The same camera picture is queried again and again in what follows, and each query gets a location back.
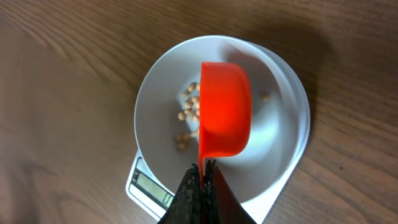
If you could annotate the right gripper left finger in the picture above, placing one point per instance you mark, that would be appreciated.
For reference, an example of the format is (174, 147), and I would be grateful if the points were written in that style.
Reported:
(186, 207)

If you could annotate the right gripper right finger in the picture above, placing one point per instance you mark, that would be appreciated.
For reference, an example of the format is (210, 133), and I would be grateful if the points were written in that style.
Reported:
(220, 204)

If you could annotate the red plastic measuring scoop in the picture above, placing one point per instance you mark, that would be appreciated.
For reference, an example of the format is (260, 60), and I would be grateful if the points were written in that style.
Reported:
(225, 111)

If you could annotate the white digital kitchen scale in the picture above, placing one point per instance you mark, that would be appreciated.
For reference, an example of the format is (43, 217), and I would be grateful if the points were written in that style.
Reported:
(273, 193)

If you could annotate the light grey round bowl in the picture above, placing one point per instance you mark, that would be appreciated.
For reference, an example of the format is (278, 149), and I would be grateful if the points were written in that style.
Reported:
(161, 118)

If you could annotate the soybeans in bowl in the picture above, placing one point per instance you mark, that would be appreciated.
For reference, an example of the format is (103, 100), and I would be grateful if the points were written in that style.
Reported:
(190, 112)

